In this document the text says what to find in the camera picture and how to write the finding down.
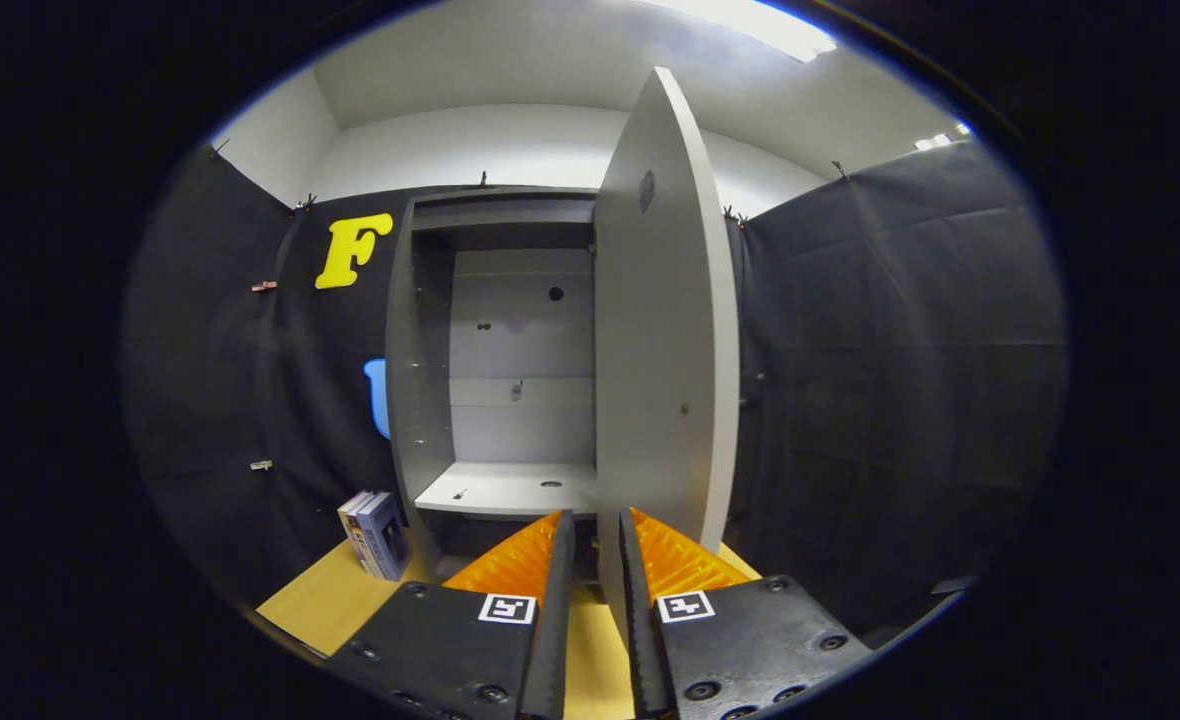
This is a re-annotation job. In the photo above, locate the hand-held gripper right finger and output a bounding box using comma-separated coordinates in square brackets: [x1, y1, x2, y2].
[616, 506, 873, 720]

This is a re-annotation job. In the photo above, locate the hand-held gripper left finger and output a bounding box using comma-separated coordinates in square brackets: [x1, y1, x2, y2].
[322, 509, 577, 720]

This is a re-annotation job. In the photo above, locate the grey shoe cabinet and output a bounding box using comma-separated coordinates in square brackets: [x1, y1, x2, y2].
[385, 186, 601, 583]

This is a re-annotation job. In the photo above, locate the blue-grey book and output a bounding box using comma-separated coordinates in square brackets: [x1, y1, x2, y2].
[358, 491, 412, 582]

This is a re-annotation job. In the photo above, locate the black backdrop cloth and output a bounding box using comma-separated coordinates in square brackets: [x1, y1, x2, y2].
[120, 140, 1069, 641]

